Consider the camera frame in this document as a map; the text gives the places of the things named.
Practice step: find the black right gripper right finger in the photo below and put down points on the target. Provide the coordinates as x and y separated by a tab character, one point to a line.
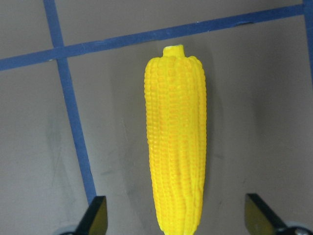
260	219

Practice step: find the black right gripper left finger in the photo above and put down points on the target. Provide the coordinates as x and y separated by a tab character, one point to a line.
95	219

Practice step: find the yellow corn cob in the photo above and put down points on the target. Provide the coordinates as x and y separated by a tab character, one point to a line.
176	115

